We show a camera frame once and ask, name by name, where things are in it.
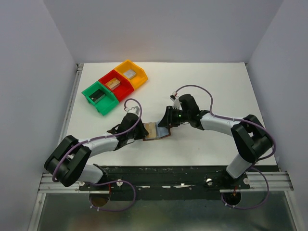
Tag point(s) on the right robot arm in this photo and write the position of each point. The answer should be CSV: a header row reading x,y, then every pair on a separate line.
x,y
250,137

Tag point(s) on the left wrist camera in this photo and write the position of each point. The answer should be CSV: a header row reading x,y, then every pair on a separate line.
x,y
133,110

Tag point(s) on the red plastic bin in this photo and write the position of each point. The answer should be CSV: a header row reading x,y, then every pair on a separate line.
x,y
121,92

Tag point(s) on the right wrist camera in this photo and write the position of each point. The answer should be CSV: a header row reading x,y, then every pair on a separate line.
x,y
175,99

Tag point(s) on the gold credit card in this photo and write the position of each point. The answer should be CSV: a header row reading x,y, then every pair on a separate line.
x,y
151,128

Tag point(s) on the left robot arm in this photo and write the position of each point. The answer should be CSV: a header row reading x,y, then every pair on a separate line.
x,y
68,162

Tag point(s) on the brown leather card holder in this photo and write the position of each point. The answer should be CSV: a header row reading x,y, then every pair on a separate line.
x,y
161,132

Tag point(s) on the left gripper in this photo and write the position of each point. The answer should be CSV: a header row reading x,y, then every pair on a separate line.
x,y
138,130

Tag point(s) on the green plastic bin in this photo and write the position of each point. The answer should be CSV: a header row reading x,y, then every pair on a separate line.
x,y
105,105

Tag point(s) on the gold metal block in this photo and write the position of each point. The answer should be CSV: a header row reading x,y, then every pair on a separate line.
x,y
113,84

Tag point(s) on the dark metal block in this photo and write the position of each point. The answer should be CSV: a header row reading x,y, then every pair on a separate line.
x,y
97,96

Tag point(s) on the yellow plastic bin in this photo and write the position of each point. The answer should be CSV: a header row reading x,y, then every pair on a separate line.
x,y
139,79

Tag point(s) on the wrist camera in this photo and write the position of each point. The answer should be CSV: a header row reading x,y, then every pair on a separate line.
x,y
175,99
133,110

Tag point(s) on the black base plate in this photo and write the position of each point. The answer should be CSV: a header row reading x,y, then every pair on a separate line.
x,y
180,182

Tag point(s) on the silver metal block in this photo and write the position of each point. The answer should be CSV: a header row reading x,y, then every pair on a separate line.
x,y
130,74

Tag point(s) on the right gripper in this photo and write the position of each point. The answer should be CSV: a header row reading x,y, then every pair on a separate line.
x,y
170,117

